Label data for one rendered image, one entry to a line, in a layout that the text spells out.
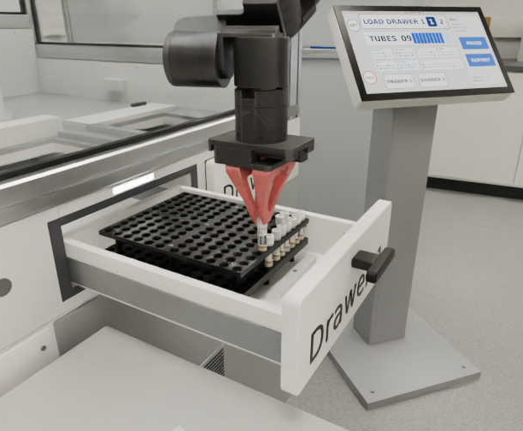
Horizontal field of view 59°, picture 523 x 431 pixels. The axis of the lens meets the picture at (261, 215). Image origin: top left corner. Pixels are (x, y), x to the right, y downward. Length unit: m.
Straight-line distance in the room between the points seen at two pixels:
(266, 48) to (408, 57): 1.00
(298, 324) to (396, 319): 1.42
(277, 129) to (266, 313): 0.19
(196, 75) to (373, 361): 1.42
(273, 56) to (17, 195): 0.32
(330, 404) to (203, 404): 1.11
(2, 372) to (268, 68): 0.46
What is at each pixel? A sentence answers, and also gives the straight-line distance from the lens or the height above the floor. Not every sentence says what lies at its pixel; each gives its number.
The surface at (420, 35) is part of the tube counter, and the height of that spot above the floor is 1.12.
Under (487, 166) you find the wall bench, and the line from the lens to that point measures 3.59.
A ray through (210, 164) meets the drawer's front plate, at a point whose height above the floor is 0.92.
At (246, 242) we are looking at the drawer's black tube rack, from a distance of 0.57.
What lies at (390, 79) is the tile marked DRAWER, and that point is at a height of 1.01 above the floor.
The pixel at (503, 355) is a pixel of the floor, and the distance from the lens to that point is 2.02.
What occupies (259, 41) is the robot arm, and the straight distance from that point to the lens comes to 0.47.
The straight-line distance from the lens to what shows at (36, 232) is 0.61.
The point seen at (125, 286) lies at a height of 0.86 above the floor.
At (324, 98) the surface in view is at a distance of 2.31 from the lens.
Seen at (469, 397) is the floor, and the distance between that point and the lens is 1.79.
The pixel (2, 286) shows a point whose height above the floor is 0.88.
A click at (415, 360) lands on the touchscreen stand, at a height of 0.04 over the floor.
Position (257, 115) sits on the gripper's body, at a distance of 0.48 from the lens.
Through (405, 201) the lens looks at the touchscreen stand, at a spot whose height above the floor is 0.61.
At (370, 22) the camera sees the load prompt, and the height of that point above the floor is 1.15.
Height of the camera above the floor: 1.15
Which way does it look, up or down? 23 degrees down
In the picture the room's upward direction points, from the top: straight up
